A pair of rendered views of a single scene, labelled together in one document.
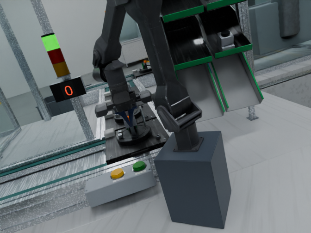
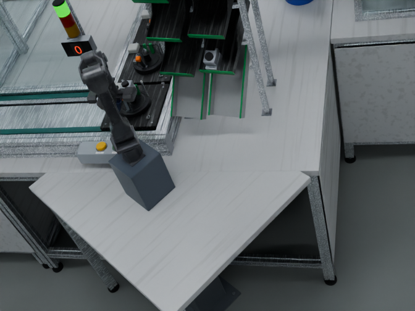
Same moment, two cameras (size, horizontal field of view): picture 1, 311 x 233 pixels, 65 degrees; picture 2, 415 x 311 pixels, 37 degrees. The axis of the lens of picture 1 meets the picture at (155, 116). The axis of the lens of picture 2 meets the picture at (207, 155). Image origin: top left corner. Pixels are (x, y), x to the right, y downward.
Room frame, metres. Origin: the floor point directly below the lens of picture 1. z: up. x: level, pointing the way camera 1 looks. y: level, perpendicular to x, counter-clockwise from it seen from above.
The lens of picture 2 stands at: (-0.65, -1.08, 2.60)
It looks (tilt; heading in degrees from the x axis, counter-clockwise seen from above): 47 degrees down; 32
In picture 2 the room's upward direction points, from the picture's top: 20 degrees counter-clockwise
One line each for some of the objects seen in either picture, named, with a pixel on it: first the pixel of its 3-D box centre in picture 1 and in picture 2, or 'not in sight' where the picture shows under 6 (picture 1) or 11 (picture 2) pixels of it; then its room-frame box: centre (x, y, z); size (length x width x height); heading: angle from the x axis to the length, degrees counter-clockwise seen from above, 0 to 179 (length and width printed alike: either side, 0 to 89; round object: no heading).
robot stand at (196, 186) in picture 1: (195, 176); (142, 174); (0.54, -0.06, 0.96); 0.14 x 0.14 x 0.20; 61
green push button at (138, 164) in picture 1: (139, 167); not in sight; (0.66, 0.09, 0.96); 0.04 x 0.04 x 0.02
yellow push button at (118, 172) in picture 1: (117, 174); (101, 147); (0.65, 0.16, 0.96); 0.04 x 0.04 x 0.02
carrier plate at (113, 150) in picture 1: (135, 138); (135, 107); (0.87, 0.10, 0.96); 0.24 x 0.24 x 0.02; 6
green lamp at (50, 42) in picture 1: (50, 42); (61, 8); (0.97, 0.30, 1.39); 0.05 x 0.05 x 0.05
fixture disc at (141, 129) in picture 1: (133, 134); (133, 103); (0.87, 0.10, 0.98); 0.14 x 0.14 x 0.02
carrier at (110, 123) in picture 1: (126, 108); (146, 55); (1.13, 0.13, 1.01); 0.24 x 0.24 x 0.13; 6
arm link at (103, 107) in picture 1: (121, 95); (108, 89); (0.76, 0.09, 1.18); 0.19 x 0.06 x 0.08; 96
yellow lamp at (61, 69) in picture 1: (61, 69); (71, 29); (0.97, 0.30, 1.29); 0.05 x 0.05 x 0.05
